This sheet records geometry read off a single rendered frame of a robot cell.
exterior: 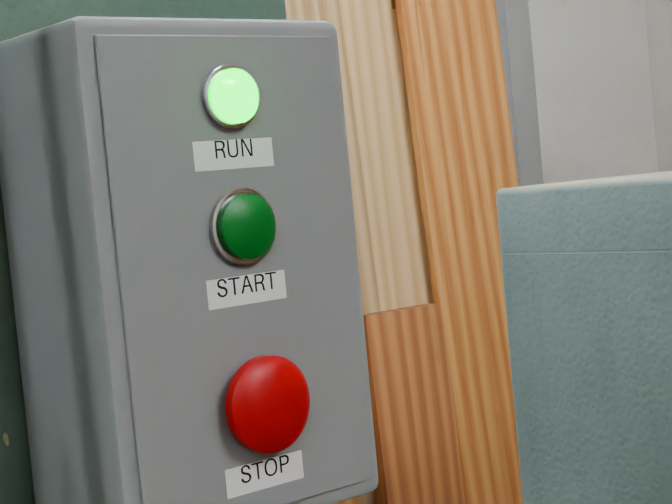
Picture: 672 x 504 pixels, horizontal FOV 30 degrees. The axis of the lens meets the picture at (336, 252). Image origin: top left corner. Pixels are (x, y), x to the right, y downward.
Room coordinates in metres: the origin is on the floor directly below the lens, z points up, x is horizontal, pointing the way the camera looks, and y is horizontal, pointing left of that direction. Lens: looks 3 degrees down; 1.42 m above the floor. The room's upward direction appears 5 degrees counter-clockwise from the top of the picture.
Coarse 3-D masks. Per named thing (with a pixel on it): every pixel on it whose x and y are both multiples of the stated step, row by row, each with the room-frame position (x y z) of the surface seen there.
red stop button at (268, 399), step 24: (264, 360) 0.38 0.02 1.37; (288, 360) 0.39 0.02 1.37; (240, 384) 0.37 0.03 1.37; (264, 384) 0.38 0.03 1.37; (288, 384) 0.38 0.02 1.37; (240, 408) 0.37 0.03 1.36; (264, 408) 0.38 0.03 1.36; (288, 408) 0.38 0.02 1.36; (240, 432) 0.37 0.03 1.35; (264, 432) 0.38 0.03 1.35; (288, 432) 0.38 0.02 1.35
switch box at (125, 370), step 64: (0, 64) 0.39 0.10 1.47; (64, 64) 0.36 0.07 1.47; (128, 64) 0.37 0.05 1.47; (192, 64) 0.38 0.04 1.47; (256, 64) 0.40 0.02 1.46; (320, 64) 0.41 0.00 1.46; (0, 128) 0.40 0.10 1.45; (64, 128) 0.36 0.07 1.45; (128, 128) 0.36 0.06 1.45; (192, 128) 0.38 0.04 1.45; (256, 128) 0.39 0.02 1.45; (320, 128) 0.41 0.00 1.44; (64, 192) 0.37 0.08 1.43; (128, 192) 0.36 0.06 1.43; (192, 192) 0.38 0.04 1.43; (320, 192) 0.41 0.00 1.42; (64, 256) 0.37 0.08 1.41; (128, 256) 0.36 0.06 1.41; (192, 256) 0.38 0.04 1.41; (320, 256) 0.41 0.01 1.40; (64, 320) 0.37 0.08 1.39; (128, 320) 0.36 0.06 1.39; (192, 320) 0.37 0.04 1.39; (256, 320) 0.39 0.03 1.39; (320, 320) 0.41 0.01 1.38; (64, 384) 0.38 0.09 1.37; (128, 384) 0.36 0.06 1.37; (192, 384) 0.37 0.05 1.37; (320, 384) 0.40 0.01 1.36; (64, 448) 0.38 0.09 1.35; (128, 448) 0.36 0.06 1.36; (192, 448) 0.37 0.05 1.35; (320, 448) 0.40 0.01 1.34
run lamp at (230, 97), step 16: (224, 64) 0.38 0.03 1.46; (208, 80) 0.38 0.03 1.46; (224, 80) 0.38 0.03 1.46; (240, 80) 0.38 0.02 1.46; (208, 96) 0.38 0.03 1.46; (224, 96) 0.38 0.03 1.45; (240, 96) 0.38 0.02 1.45; (256, 96) 0.39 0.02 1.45; (208, 112) 0.38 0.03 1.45; (224, 112) 0.38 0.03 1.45; (240, 112) 0.38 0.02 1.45; (224, 128) 0.39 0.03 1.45
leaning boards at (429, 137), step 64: (320, 0) 2.07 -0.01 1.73; (384, 0) 2.18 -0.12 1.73; (448, 0) 2.22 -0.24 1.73; (384, 64) 2.16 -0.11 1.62; (448, 64) 2.20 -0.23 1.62; (384, 128) 2.15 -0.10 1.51; (448, 128) 2.18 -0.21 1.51; (384, 192) 2.13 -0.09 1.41; (448, 192) 2.17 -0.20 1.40; (384, 256) 2.12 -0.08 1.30; (448, 256) 2.15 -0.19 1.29; (384, 320) 1.98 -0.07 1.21; (448, 320) 2.14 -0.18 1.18; (384, 384) 1.97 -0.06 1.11; (448, 384) 2.04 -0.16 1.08; (384, 448) 1.95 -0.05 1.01; (448, 448) 2.03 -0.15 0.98; (512, 448) 2.19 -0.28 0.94
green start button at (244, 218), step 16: (240, 192) 0.39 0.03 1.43; (256, 192) 0.39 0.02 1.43; (224, 208) 0.38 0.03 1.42; (240, 208) 0.38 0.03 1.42; (256, 208) 0.38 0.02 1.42; (224, 224) 0.38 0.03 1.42; (240, 224) 0.38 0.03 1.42; (256, 224) 0.38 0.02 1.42; (272, 224) 0.39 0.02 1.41; (224, 240) 0.38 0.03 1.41; (240, 240) 0.38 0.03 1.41; (256, 240) 0.38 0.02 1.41; (272, 240) 0.39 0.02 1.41; (224, 256) 0.38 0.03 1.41; (240, 256) 0.38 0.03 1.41; (256, 256) 0.38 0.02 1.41
